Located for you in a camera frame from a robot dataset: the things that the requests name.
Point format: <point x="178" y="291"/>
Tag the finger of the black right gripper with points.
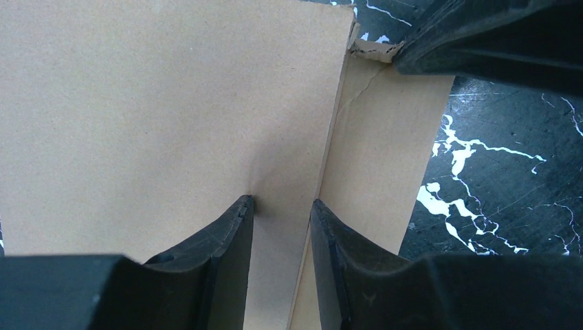
<point x="536" y="44"/>

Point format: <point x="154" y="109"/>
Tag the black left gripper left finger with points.
<point x="200" y="283"/>

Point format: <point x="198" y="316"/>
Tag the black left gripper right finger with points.
<point x="360" y="285"/>

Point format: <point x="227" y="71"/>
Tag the brown cardboard box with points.
<point x="127" y="126"/>

